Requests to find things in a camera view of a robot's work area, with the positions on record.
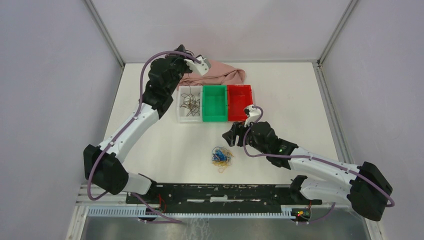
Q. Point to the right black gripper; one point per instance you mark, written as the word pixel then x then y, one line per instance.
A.
pixel 230 136

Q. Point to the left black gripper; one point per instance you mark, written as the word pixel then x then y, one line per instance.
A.
pixel 181 59

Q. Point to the green plastic bin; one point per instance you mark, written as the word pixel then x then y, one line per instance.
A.
pixel 214 103

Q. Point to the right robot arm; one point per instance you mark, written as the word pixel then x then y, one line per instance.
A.
pixel 362 187

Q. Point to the pink cloth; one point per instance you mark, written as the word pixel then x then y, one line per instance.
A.
pixel 219 74

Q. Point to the clear plastic bin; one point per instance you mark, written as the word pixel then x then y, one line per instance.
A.
pixel 189 104

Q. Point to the red plastic bin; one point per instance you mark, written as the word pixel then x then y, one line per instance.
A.
pixel 238 97

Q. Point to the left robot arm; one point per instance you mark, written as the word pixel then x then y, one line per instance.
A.
pixel 103 163

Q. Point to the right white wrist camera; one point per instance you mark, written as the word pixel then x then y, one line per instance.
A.
pixel 254 114

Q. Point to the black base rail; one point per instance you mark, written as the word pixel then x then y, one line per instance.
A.
pixel 195 198

